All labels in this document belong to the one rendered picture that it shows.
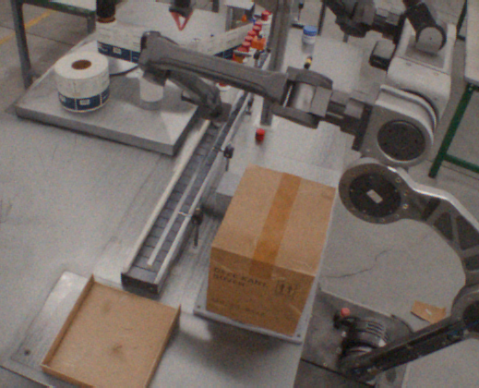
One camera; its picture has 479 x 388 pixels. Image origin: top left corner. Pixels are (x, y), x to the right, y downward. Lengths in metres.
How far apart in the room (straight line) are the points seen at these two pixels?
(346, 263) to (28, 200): 1.63
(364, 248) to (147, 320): 1.63
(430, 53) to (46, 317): 1.14
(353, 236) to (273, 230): 1.63
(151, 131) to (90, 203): 0.36
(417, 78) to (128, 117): 1.15
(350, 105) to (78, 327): 0.86
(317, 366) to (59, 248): 1.07
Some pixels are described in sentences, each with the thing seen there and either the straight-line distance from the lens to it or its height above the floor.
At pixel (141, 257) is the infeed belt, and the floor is 0.88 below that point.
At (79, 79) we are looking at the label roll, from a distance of 1.84.
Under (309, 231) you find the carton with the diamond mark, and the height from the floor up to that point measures 1.12.
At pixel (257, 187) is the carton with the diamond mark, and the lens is 1.26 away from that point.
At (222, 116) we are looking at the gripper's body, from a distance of 1.69.
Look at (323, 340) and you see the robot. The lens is 2.04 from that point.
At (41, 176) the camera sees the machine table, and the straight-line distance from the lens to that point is 1.74.
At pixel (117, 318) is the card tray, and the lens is 1.35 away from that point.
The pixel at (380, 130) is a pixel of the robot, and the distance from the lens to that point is 0.96.
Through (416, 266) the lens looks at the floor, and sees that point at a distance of 2.78.
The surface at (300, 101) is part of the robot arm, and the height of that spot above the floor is 1.45.
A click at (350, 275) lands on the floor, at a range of 2.59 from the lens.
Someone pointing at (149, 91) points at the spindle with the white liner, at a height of 0.96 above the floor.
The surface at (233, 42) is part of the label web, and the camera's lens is 2.13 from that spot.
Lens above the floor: 1.98
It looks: 45 degrees down
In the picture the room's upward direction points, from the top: 8 degrees clockwise
